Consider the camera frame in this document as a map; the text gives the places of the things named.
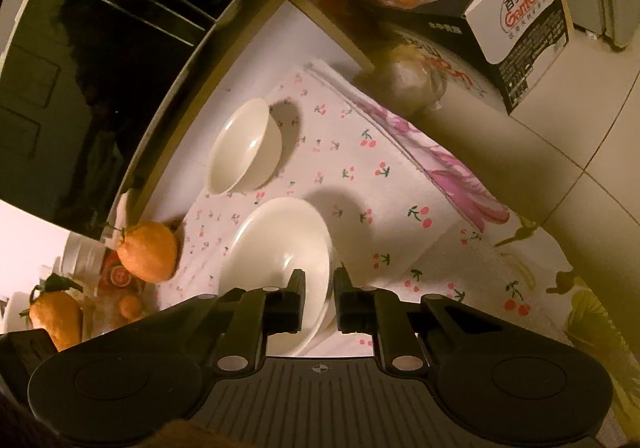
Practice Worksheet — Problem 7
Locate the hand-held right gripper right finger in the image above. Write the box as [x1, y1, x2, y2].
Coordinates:
[333, 267, 481, 374]

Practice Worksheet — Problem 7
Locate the clear plastic bag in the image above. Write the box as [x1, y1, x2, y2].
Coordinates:
[356, 40, 452, 113]

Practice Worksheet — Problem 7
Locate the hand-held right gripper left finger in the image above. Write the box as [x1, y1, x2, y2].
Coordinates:
[165, 269, 307, 374]

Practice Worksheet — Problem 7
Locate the white folded paper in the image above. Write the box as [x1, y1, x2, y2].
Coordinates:
[106, 190, 139, 242]

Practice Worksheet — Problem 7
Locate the orange with leaves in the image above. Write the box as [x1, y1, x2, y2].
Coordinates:
[20, 273, 84, 352]

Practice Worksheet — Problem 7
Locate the small cream bowl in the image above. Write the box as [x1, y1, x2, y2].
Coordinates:
[207, 97, 284, 197]

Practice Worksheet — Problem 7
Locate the pink floral tablecloth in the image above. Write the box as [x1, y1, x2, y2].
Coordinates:
[300, 58, 640, 429]

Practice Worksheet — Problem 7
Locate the small white bowl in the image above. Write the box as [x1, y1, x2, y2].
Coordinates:
[217, 197, 332, 358]

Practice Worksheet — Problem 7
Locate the black microwave oven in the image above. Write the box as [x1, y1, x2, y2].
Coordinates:
[0, 0, 262, 242]

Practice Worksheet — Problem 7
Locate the glass jar with ribbed lid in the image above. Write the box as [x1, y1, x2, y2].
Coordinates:
[62, 232, 146, 291]

